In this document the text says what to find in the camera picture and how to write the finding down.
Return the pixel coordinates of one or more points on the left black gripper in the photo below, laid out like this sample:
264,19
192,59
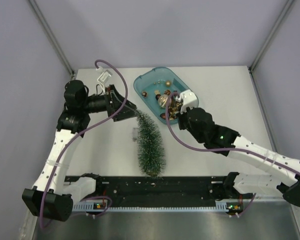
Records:
113,97

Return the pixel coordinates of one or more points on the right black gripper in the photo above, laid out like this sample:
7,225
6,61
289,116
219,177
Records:
181,117

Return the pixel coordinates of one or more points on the small green christmas tree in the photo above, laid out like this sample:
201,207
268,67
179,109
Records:
151,153

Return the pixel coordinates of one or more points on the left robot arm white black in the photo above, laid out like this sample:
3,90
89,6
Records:
49,198

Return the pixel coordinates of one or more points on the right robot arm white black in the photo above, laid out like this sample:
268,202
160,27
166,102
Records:
281,176

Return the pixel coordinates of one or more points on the brown ribbon gold berry sprig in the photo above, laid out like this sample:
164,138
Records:
174,109

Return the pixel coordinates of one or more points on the frosted pine cone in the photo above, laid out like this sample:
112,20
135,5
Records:
144,94

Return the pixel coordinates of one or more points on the brown bauble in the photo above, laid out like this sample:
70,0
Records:
163,116

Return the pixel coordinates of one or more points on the large silver gold bauble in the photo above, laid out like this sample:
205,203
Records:
163,100

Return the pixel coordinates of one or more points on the teal plastic bin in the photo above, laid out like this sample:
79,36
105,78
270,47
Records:
153,82

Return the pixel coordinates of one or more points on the small gold bauble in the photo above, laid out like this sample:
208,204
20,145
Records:
168,83

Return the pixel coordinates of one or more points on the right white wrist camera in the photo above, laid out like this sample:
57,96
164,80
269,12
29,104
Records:
188,99

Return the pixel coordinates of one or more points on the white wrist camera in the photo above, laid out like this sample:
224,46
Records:
104,77
188,99

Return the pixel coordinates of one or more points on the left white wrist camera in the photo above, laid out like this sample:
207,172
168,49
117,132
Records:
104,77

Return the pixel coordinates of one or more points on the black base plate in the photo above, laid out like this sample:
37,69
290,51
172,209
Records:
167,191

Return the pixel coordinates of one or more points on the aluminium front rail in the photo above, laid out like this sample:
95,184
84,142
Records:
263,185

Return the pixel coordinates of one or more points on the left aluminium corner post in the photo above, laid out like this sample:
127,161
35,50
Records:
50,36

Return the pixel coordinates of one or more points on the aluminium corner post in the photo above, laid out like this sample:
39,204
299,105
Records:
50,36
284,13

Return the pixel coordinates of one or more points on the right aluminium corner post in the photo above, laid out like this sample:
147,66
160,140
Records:
284,13

